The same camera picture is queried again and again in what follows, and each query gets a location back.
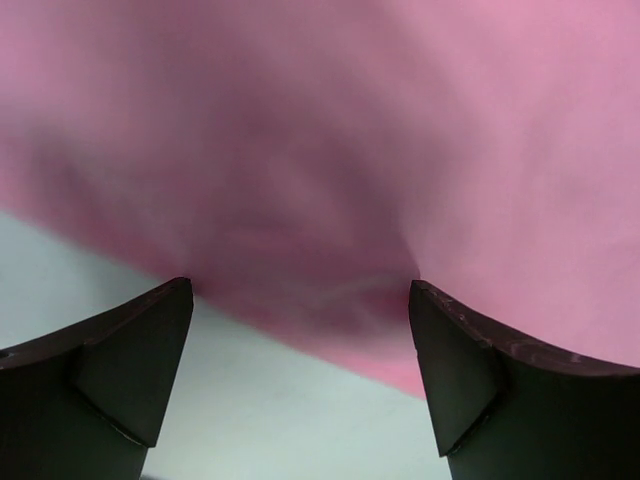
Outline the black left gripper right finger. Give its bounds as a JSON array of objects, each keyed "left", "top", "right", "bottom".
[{"left": 409, "top": 280, "right": 639, "bottom": 480}]

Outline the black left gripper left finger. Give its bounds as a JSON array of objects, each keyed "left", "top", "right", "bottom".
[{"left": 1, "top": 277, "right": 194, "bottom": 480}]

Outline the pink fabric pillowcase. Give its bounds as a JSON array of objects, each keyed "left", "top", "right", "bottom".
[{"left": 1, "top": 1, "right": 639, "bottom": 394}]

